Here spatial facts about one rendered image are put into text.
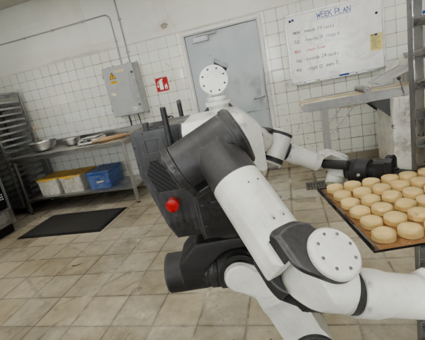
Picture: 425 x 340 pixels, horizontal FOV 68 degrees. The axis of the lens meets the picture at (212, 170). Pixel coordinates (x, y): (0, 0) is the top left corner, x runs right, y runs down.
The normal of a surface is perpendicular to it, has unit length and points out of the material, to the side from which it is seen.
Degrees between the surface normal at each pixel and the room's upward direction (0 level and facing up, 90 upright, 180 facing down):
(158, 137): 90
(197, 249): 90
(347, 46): 90
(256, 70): 90
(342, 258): 41
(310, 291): 98
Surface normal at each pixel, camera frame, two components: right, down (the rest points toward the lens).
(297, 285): -0.81, 0.31
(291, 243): 0.21, -0.63
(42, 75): -0.21, 0.30
